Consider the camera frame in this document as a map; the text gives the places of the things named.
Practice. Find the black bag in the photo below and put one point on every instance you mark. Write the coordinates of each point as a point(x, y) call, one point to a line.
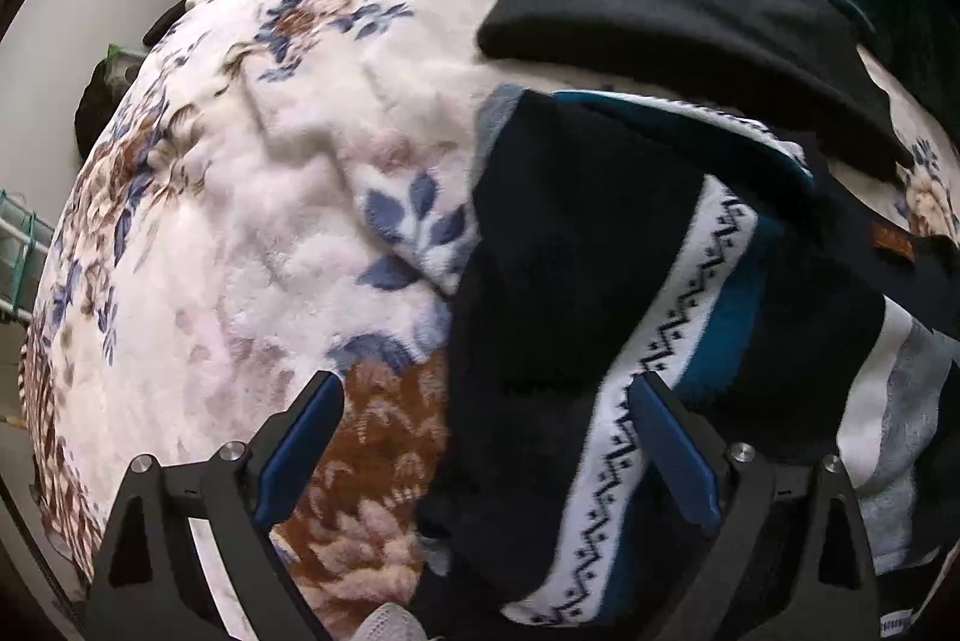
point(97, 101)

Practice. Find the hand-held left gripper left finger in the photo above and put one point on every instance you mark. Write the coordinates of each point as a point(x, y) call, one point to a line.
point(300, 453)

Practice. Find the white grey shoe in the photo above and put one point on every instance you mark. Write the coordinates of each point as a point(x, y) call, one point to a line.
point(386, 624)

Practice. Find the black folded cloth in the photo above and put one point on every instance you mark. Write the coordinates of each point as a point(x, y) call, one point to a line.
point(675, 11)

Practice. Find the white green drying rack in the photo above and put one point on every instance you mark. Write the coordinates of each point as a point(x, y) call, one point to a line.
point(22, 243)

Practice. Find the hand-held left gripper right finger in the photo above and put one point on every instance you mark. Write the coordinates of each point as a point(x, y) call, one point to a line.
point(675, 453)

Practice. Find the floral fleece blanket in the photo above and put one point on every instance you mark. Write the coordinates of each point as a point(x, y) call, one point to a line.
point(262, 236)

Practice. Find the navy teal white patterned sweater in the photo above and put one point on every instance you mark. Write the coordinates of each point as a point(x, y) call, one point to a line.
point(540, 281)

